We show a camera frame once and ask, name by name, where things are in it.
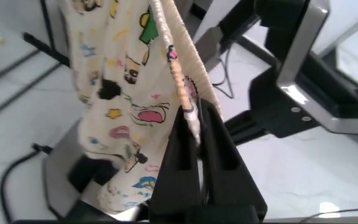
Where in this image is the black clothes rack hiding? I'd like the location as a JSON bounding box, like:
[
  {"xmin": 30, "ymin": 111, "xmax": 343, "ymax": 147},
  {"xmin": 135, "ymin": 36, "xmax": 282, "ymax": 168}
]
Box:
[{"xmin": 0, "ymin": 0, "xmax": 71, "ymax": 126}]

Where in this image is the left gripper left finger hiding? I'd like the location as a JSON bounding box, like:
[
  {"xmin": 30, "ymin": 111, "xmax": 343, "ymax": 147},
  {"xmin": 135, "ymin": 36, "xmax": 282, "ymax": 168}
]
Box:
[{"xmin": 149, "ymin": 105, "xmax": 203, "ymax": 222}]

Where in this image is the black cable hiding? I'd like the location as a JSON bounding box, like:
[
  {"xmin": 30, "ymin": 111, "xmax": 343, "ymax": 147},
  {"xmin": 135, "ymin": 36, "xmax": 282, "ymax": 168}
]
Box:
[
  {"xmin": 300, "ymin": 207, "xmax": 358, "ymax": 222},
  {"xmin": 0, "ymin": 142, "xmax": 53, "ymax": 222},
  {"xmin": 211, "ymin": 46, "xmax": 236, "ymax": 100}
]

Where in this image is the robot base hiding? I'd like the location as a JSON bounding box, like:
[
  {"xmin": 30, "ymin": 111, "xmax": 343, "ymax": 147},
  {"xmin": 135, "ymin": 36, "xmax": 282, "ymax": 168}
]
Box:
[{"xmin": 42, "ymin": 0, "xmax": 358, "ymax": 222}]

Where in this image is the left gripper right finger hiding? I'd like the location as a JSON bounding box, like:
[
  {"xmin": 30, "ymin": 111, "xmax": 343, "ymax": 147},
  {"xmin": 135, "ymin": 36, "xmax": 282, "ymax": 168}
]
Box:
[{"xmin": 197, "ymin": 98, "xmax": 269, "ymax": 222}]

